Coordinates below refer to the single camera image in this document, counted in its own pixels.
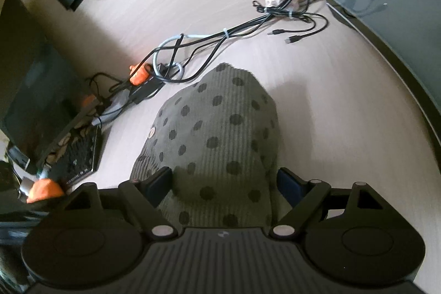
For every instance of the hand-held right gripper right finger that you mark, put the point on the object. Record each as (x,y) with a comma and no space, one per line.
(288,184)

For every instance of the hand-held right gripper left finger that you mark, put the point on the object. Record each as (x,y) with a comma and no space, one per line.
(159,184)

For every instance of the olive polka dot cardigan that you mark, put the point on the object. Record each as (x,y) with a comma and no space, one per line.
(220,135)

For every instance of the black keyboard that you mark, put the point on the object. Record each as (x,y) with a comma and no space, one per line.
(77,159)

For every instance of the black hub box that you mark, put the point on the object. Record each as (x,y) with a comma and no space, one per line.
(146,89)

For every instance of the orange foam ball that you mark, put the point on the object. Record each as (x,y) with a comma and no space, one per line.
(139,73)

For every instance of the grey monitor with stand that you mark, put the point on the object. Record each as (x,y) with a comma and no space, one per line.
(38,90)

